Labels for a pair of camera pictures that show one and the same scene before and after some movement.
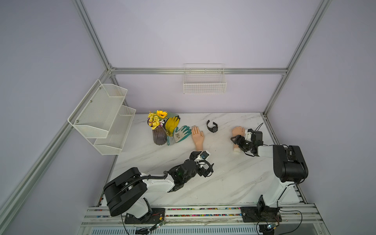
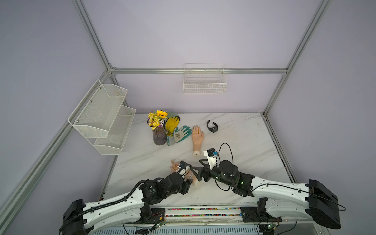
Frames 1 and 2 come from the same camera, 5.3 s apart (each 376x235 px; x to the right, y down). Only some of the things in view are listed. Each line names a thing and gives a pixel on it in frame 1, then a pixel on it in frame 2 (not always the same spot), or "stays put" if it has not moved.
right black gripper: [239, 143] to [202, 170]
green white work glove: [179, 136] stays put
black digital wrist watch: [214, 129] stays put
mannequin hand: [198, 137] stays put
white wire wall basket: [202, 78] stays put
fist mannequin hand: [237, 130] to [188, 175]
